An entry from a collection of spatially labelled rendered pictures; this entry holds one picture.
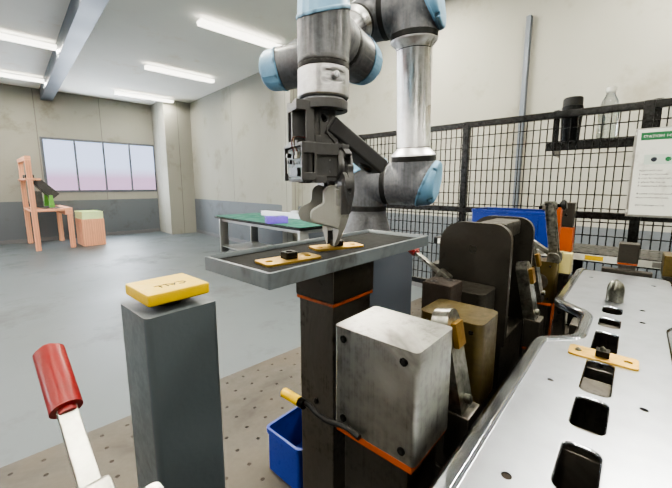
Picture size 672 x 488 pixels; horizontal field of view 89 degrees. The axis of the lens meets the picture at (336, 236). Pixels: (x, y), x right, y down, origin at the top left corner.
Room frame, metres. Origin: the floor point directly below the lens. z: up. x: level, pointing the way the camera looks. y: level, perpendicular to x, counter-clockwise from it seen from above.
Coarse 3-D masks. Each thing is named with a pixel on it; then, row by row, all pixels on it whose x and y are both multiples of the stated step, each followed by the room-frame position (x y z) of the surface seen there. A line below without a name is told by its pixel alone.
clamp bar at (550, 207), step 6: (546, 204) 0.93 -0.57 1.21; (552, 204) 0.92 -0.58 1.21; (558, 204) 0.93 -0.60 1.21; (564, 204) 0.91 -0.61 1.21; (546, 210) 0.93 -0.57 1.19; (552, 210) 0.92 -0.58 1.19; (546, 216) 0.93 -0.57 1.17; (552, 216) 0.92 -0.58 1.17; (546, 222) 0.93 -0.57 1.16; (552, 222) 0.92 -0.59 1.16; (546, 228) 0.93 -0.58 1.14; (552, 228) 0.92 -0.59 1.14; (552, 234) 0.92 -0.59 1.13; (558, 234) 0.94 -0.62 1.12; (552, 240) 0.92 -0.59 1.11; (558, 240) 0.93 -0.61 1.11; (552, 246) 0.92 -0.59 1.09; (558, 246) 0.93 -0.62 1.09; (552, 252) 0.92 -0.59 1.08; (558, 252) 0.93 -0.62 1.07; (558, 264) 0.91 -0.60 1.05
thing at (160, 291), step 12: (168, 276) 0.36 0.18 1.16; (180, 276) 0.36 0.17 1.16; (132, 288) 0.32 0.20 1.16; (144, 288) 0.32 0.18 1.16; (156, 288) 0.32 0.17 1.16; (168, 288) 0.32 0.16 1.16; (180, 288) 0.32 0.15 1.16; (192, 288) 0.33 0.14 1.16; (204, 288) 0.34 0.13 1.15; (144, 300) 0.30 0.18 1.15; (156, 300) 0.30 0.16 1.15; (168, 300) 0.31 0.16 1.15; (180, 300) 0.34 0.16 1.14
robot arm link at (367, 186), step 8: (384, 168) 0.94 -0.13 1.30; (360, 176) 0.95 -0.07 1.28; (368, 176) 0.95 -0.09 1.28; (376, 176) 0.94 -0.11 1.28; (360, 184) 0.95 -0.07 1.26; (368, 184) 0.94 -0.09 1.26; (376, 184) 0.93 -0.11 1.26; (360, 192) 0.95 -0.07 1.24; (368, 192) 0.95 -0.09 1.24; (376, 192) 0.94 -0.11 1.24; (360, 200) 0.95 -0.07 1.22; (368, 200) 0.95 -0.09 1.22; (376, 200) 0.95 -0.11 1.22; (384, 200) 0.94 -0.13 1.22
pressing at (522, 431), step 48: (576, 288) 0.84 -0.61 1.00; (576, 336) 0.55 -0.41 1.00; (624, 336) 0.56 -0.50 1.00; (528, 384) 0.42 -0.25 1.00; (576, 384) 0.42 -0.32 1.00; (624, 384) 0.42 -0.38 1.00; (480, 432) 0.32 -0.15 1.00; (528, 432) 0.33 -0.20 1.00; (576, 432) 0.33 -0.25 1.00; (624, 432) 0.33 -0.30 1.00; (480, 480) 0.27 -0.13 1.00; (528, 480) 0.27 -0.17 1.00; (624, 480) 0.27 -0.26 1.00
